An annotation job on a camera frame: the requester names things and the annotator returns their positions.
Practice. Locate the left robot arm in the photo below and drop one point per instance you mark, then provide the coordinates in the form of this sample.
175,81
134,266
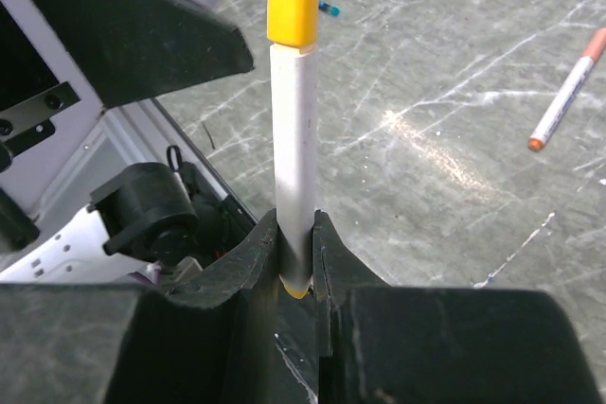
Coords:
98,182

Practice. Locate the white marker orange tip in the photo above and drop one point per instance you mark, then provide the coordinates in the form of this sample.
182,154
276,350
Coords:
562,101

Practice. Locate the blue pen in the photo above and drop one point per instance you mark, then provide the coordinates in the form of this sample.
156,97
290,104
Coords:
328,8

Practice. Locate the white marker yellow tip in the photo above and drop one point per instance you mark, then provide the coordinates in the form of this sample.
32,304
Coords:
294,89

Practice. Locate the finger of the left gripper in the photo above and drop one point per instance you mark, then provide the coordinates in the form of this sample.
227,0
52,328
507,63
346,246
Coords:
130,50

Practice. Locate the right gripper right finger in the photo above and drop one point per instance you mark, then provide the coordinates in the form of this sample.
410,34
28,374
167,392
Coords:
379,343

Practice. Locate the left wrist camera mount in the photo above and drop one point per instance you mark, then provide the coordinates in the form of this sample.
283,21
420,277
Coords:
50,178

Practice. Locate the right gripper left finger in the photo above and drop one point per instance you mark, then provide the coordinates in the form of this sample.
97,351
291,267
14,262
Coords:
71,332

